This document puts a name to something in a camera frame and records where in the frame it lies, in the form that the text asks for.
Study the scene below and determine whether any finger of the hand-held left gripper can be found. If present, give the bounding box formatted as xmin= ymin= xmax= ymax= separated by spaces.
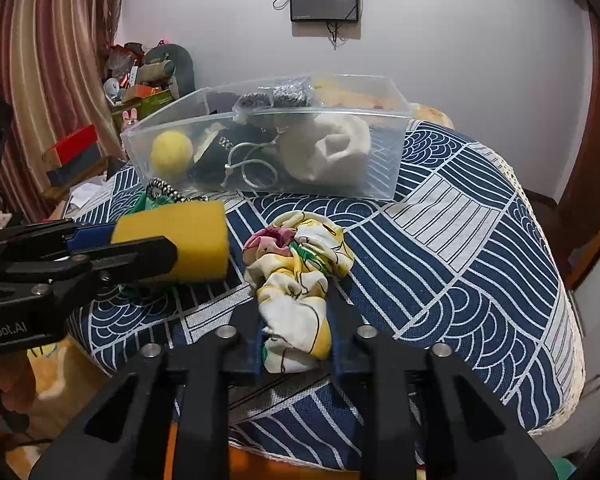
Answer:
xmin=0 ymin=237 xmax=179 ymax=312
xmin=0 ymin=220 xmax=120 ymax=263

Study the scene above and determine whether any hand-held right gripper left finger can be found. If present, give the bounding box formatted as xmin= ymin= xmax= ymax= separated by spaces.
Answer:
xmin=29 ymin=319 xmax=266 ymax=480

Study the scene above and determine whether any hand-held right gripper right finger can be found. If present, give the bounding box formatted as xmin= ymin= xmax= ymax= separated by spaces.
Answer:
xmin=326 ymin=280 xmax=557 ymax=480

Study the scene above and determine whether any yellow sponge block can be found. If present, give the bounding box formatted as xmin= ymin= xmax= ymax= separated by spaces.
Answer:
xmin=111 ymin=201 xmax=231 ymax=284

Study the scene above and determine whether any floral yellow white cloth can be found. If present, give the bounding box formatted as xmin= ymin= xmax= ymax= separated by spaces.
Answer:
xmin=242 ymin=210 xmax=356 ymax=376

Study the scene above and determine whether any clear plastic bin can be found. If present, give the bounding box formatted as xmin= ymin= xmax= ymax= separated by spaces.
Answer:
xmin=120 ymin=74 xmax=415 ymax=201

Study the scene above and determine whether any yellow soft ball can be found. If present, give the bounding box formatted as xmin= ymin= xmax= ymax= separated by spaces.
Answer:
xmin=151 ymin=130 xmax=195 ymax=181

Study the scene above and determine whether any grey speckled soft ball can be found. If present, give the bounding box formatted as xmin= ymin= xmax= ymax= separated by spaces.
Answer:
xmin=271 ymin=84 xmax=312 ymax=111
xmin=232 ymin=91 xmax=274 ymax=124

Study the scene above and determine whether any green cloth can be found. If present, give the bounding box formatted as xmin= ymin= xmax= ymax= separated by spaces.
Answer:
xmin=131 ymin=192 xmax=177 ymax=213

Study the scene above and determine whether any black white braided band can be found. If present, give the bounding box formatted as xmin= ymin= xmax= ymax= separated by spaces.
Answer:
xmin=145 ymin=177 xmax=187 ymax=204

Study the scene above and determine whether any dark blue box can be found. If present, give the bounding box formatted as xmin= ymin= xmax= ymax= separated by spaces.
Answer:
xmin=45 ymin=156 xmax=112 ymax=188

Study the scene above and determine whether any red box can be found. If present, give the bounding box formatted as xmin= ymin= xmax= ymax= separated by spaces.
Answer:
xmin=42 ymin=124 xmax=99 ymax=167

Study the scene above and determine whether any black pouch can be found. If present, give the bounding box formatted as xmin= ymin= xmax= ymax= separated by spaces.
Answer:
xmin=189 ymin=125 xmax=277 ymax=192

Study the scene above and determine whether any blue white patterned tablecloth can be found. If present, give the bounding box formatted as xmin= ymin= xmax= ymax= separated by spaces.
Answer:
xmin=65 ymin=119 xmax=579 ymax=472

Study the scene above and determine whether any green cardboard box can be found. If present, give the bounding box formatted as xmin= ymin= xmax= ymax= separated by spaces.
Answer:
xmin=133 ymin=91 xmax=177 ymax=122

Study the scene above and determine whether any striped red curtain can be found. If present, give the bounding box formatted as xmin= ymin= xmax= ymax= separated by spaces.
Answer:
xmin=0 ymin=0 xmax=127 ymax=223

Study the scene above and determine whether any pale yellow cloth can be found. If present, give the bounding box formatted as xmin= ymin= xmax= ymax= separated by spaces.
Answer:
xmin=311 ymin=77 xmax=383 ymax=111

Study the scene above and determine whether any white cord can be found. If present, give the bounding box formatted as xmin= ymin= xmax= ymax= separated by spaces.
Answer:
xmin=223 ymin=140 xmax=280 ymax=192

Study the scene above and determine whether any black hanging cable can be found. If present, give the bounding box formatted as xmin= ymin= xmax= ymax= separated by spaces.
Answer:
xmin=325 ymin=20 xmax=347 ymax=52

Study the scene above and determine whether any black wall box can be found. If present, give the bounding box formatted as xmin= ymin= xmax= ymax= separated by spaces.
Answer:
xmin=289 ymin=0 xmax=360 ymax=24

